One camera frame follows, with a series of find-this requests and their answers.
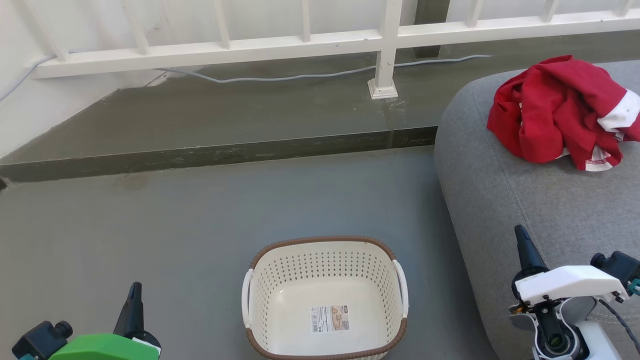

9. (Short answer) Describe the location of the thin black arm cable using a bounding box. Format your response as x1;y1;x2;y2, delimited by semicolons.
597;298;640;352

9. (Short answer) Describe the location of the red and white garment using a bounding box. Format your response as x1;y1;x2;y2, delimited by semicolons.
486;54;640;173

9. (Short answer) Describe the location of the grey floor cable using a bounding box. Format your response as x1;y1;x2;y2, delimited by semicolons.
0;54;494;103

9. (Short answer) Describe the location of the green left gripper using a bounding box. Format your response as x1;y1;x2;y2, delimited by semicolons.
47;281;162;360

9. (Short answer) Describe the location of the white metal railing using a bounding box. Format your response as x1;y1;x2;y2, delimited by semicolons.
15;0;640;100

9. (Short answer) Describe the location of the grey fabric sofa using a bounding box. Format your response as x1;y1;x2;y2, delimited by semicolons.
433;60;640;360

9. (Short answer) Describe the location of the cream perforated laundry basket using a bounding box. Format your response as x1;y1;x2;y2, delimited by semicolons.
241;235;410;360

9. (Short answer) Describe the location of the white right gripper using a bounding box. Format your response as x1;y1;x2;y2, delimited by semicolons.
509;224;630;317

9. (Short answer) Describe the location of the paper label sticker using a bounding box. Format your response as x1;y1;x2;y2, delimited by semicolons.
309;304;351;335

